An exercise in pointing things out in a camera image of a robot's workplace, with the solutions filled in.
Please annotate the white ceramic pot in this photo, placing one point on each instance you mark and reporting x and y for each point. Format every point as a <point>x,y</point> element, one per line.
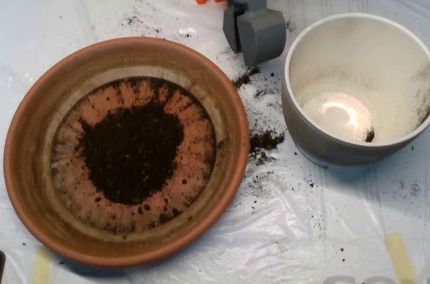
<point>319,153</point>

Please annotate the terracotta saucer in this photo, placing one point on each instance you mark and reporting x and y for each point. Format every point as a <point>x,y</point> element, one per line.
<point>33,163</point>

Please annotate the long beige tape strip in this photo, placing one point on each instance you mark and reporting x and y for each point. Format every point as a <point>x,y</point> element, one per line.
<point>399,257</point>

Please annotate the faded beige tape strip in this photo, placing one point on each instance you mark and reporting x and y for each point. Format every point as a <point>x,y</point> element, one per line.
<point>42,267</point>

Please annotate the dark object at edge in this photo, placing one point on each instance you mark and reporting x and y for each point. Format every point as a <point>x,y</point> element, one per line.
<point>2,264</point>

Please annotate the dark soil pile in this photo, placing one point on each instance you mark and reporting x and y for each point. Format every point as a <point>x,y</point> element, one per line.
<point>131,153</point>

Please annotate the clear plastic sheet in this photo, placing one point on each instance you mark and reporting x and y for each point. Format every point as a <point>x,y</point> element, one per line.
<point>302,223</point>

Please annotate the large spilled soil clump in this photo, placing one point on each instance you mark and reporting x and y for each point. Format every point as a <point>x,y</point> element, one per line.
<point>263,139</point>

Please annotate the small spilled soil clump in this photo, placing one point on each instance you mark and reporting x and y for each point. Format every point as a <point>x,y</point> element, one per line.
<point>243,79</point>

